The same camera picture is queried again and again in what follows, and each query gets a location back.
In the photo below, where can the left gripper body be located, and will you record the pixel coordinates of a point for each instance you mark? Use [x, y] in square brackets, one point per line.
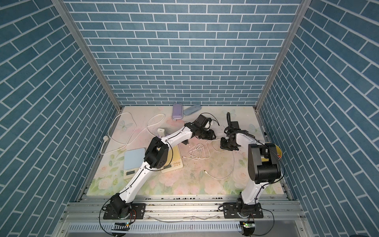
[205, 134]

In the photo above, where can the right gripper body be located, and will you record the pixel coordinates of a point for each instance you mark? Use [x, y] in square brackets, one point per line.
[226, 144]

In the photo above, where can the white charger adapter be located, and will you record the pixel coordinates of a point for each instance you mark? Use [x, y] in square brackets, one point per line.
[161, 132]

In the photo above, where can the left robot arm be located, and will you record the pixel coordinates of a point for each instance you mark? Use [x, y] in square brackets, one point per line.
[155, 158]

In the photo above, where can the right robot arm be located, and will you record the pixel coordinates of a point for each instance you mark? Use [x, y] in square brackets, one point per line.
[263, 164]

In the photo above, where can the yellow electronic scale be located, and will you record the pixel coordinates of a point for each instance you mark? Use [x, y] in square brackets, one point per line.
[174, 160]

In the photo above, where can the blue electronic scale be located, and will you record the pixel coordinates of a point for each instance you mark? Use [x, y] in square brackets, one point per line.
[133, 159]

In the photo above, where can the grey blue case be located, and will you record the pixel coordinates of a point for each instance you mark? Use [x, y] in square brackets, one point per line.
[192, 109]

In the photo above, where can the purple case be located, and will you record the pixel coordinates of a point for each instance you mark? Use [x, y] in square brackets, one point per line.
[177, 111]

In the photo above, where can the yellow cup with markers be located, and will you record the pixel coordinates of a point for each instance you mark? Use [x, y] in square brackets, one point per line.
[278, 152]

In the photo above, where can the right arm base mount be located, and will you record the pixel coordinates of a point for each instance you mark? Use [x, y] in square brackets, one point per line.
[233, 210]

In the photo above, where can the aluminium rail frame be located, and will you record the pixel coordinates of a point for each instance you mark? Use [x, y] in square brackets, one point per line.
[185, 216]

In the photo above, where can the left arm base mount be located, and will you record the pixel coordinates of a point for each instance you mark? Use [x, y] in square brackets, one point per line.
[132, 212]

